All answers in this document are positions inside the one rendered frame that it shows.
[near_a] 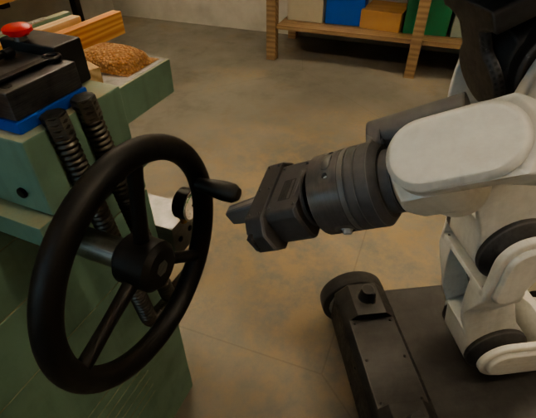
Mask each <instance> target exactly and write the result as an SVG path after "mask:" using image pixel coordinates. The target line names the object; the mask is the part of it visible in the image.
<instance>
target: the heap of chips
mask: <svg viewBox="0 0 536 418"><path fill-rule="evenodd" d="M83 51H84V53H85V58H86V61H89V62H91V63H92V64H94V65H96V66H98V67H99V68H100V72H103V73H107V74H111V75H120V76H124V77H129V76H130V75H132V74H134V73H135V72H137V71H139V70H141V69H143V68H144V67H145V66H148V65H150V64H151V63H153V62H155V61H156V60H158V58H153V57H148V55H147V54H146V53H145V52H144V51H142V50H140V49H137V48H134V47H132V46H127V45H123V44H118V43H111V42H101V43H98V44H95V45H93V46H90V47H88V48H86V49H84V50H83Z"/></svg>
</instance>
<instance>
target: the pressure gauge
mask: <svg viewBox="0 0 536 418"><path fill-rule="evenodd" d="M172 212H173V215H174V216H175V217H177V218H179V220H181V223H182V224H185V223H187V222H188V221H192V220H193V207H192V194H191V190H190V187H180V188H179V189H178V190H177V191H176V193H175V195H174V197H173V201H172Z"/></svg>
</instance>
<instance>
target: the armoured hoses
mask: <svg viewBox="0 0 536 418"><path fill-rule="evenodd" d="M70 103H71V107H72V109H73V110H75V111H76V112H77V114H78V115H79V117H80V121H81V123H82V126H84V131H86V136H88V137H89V141H90V142H91V143H90V145H91V146H92V147H93V150H94V151H95V156H97V159H99V158H100V157H101V156H102V155H104V154H105V153H107V152H108V151H110V150H111V149H112V148H114V147H115V145H114V141H113V140H112V137H111V136H110V131H109V130H108V127H107V126H106V125H105V121H104V120H103V118H104V116H103V115H102V114H103V113H102V110H101V108H100V105H99V102H98V100H97V99H96V96H95V94H94V93H92V92H87V91H85V92H82V93H79V94H76V95H74V96H73V97H72V98H71V100H70ZM39 120H40V121H41V124H42V126H44V127H45V128H46V131H47V132H48V133H49V134H50V139H51V140H52V143H53V144H55V145H56V146H55V149H56V150H58V153H57V154H58V155H60V156H61V157H60V160H61V161H63V163H62V164H63V165H64V166H66V167H65V170H66V171H68V172H67V174H68V176H70V180H71V181H72V184H73V185H74V184H75V183H76V181H77V180H78V179H79V178H80V177H81V175H82V174H83V173H84V172H85V171H86V170H87V169H88V168H89V167H90V165H89V164H88V162H89V161H88V160H87V158H86V155H85V154H84V150H83V149H82V148H81V144H80V143H79V139H78V138H77V137H76V131H75V129H74V126H73V124H72V122H71V119H70V117H69V115H68V113H67V111H66V110H65V109H62V108H55V109H49V110H46V111H45V112H44V113H43V114H41V115H40V117H39ZM112 193H113V194H114V197H115V200H116V201H117V202H118V206H119V209H120V210H121V212H122V214H123V217H124V219H125V221H126V224H127V225H128V228H129V230H130V233H132V223H131V212H130V203H129V191H128V185H127V179H126V178H125V179H124V180H123V181H122V182H121V183H120V184H119V185H118V186H117V187H116V188H115V189H114V190H113V191H112ZM91 223H92V224H93V227H94V228H95V229H96V230H99V231H104V232H107V233H110V234H113V235H116V236H120V237H122V236H121V234H120V232H119V229H118V227H117V225H116V222H115V219H114V218H113V215H112V214H111V210H110V209H109V206H108V205H107V202H106V201H104V203H103V204H102V205H101V207H100V209H99V210H98V211H97V212H96V214H95V216H94V218H93V220H92V221H91ZM181 273H182V270H181V272H180V273H179V274H178V276H177V277H176V278H175V280H174V281H173V282H171V279H170V278H168V281H167V282H166V283H165V284H164V285H163V286H162V287H161V288H159V289H157V291H158V293H159V295H160V297H161V299H160V300H159V301H158V303H157V304H156V305H155V306H153V305H152V303H151V300H150V298H149V296H148V293H147V292H144V291H142V290H139V289H137V291H136V293H135V294H134V297H133V298H132V299H131V303H132V304H133V306H134V309H135V311H136V312H137V315H138V316H139V319H140V320H141V322H142V323H143V324H144V325H145V326H148V327H152V326H153V324H154V323H155V322H156V320H157V319H158V317H159V315H160V314H161V313H162V312H163V309H164V308H165V306H166V304H167V303H168V301H169V299H170V297H171V295H172V293H173V291H174V289H175V287H176V285H177V283H178V280H179V277H180V275H181Z"/></svg>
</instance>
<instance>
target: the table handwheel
mask: <svg viewBox="0 0 536 418"><path fill-rule="evenodd" d="M157 160H167V161H170V162H172V163H175V164H176V165H178V166H179V167H180V169H181V170H182V171H183V173H184V174H185V176H186V178H187V180H188V184H189V187H190V190H191V194H192V206H193V220H192V235H191V240H190V245H189V248H188V250H182V251H173V247H172V245H171V244H170V243H169V242H168V241H165V240H162V239H159V238H157V237H153V236H150V235H149V224H148V217H147V210H146V203H145V190H144V168H143V165H145V164H146V163H151V162H153V161H157ZM198 177H202V178H210V177H209V175H208V172H207V169H206V167H205V164H204V162H203V161H202V159H201V158H200V156H199V155H198V153H197V152H196V151H195V149H194V148H193V147H192V146H190V145H189V144H188V143H186V142H185V141H183V140H181V139H180V138H177V137H174V136H172V135H169V134H144V135H140V136H137V137H134V138H131V139H128V140H126V141H124V142H123V143H120V144H119V145H117V146H115V147H114V148H112V149H111V150H110V151H108V152H107V153H105V154H104V155H102V156H101V157H100V158H99V159H97V160H96V161H95V162H94V163H93V164H92V165H91V166H90V167H89V168H88V169H87V170H86V171H85V172H84V173H83V174H82V175H81V177H80V178H79V179H78V180H77V181H76V183H75V184H74V186H73V187H72V188H71V189H70V191H69V192H68V193H67V194H66V196H65V198H64V199H63V201H62V203H61V204H60V206H59V207H58V209H57V211H56V213H55V215H54V216H53V217H52V219H51V223H50V225H49V226H48V228H47V230H46V233H45V235H44V237H43V239H42V242H41V245H40V248H39V250H38V252H37V257H36V260H35V263H34V266H33V270H32V276H31V280H30V284H29V290H28V296H27V331H28V337H29V341H30V345H31V349H32V354H33V356H34V358H35V360H36V362H37V365H38V366H39V368H40V369H41V371H42V372H43V374H44V375H45V376H46V378H47V379H48V380H49V381H50V382H51V383H53V384H54V385H56V386H58V387H59V388H61V389H62V390H64V391H68V392H70V393H75V394H81V395H86V394H95V393H100V392H103V391H108V390H109V389H112V388H114V387H116V386H118V385H120V384H122V383H124V382H126V381H127V380H129V379H130V378H131V377H133V376H134V375H135V374H136V373H138V372H139V371H140V370H141V369H143V368H144V367H145V366H146V365H147V364H148V363H149V362H150V361H151V360H152V359H153V358H154V356H155V355H156V354H157V353H158V352H159V351H160V350H161V348H162V347H163V346H164V344H165V343H166V342H167V341H168V340H169V338H170V337H171V335H172V334H173V332H174V330H175V329H176V327H177V326H178V325H179V323H180V321H181V319H182V318H183V315H184V314H185V312H186V311H187V309H188V306H189V304H190V303H191V301H192V297H193V295H194V294H195V291H196V289H197V286H198V283H199V281H200V279H201V276H202V272H203V269H204V266H205V263H206V260H207V254H208V251H209V246H210V242H211V237H212V223H213V197H210V196H208V195H206V194H204V193H202V192H199V191H197V190H195V189H194V183H195V181H196V179H197V178H198ZM125 178H126V179H127V185H128V191H129V203H130V212H131V223H132V233H130V234H128V235H127V236H126V237H125V238H123V237H120V236H116V235H113V234H110V233H107V232H104V231H99V230H96V229H95V228H93V227H90V226H89V225H90V223H91V221H92V220H93V218H94V216H95V214H96V212H97V211H98V210H99V209H100V207H101V205H102V204H103V203H104V201H105V199H106V198H107V197H108V196H109V195H110V194H111V193H112V191H113V190H114V189H115V188H116V187H117V186H118V185H119V184H120V183H121V182H122V181H123V180H124V179H125ZM76 255H78V256H81V257H84V258H86V259H88V260H93V261H95V262H97V263H100V264H102V265H106V266H109V267H111V269H112V275H113V276H114V278H115V280H116V281H118V282H120V283H122V284H121V286H120V287H119V290H118V291H117V293H116V295H115V297H114V299H113V300H112V302H111V304H110V306H109V307H108V309H107V311H106V313H105V315H104V317H103V318H102V320H101V322H100V324H99V326H98V327H97V329H96V330H95V332H94V333H93V335H92V337H91V338H90V341H89V342H88V343H87V345H86V346H85V349H84V350H83V352H82V353H81V355H80V356H79V358H78V359H77V358H76V356H75V355H74V353H73V352H72V351H71V348H70V346H69V343H68V341H67V337H66V328H65V301H66V290H67V285H68V281H69V277H70V273H71V268H72V266H73V263H74V259H75V257H76ZM178 263H185V264H184V267H183V270H182V273H181V275H180V277H179V280H178V283H177V285H176V287H175V289H174V291H173V293H172V295H171V297H170V299H169V301H168V303H167V304H166V306H165V308H164V309H163V312H162V313H161V314H160V315H159V317H158V319H157V320H156V322H155V323H154V324H153V326H152V327H151V328H150V330H149V331H148V332H147V333H146V334H145V335H144V336H143V337H142V338H141V339H140V340H139V341H138V342H137V343H136V344H135V345H134V346H133V347H132V348H131V349H130V350H128V351H127V352H126V353H124V354H123V355H121V356H120V357H117V358H116V359H115V360H113V361H111V362H107V363H105V364H100V365H95V362H96V360H97V359H98V357H99V355H100V353H101V351H102V350H103V348H104V346H105V344H106V342H107V341H108V339H109V337H110V335H111V333H112V332H113V330H114V328H115V325H116V324H117V323H118V321H119V319H120V317H121V316H122V314H123V312H124V311H125V310H126V308H127V306H128V305H129V302H130V301H131V299H132V298H133V297H134V294H135V293H136V291H137V289H139V290H142V291H144V292H147V293H152V292H154V291H156V290H157V289H159V288H161V287H162V286H163V285H164V284H165V283H166V282H167V281H168V278H169V277H170V275H171V274H172V271H173V267H174V264H178Z"/></svg>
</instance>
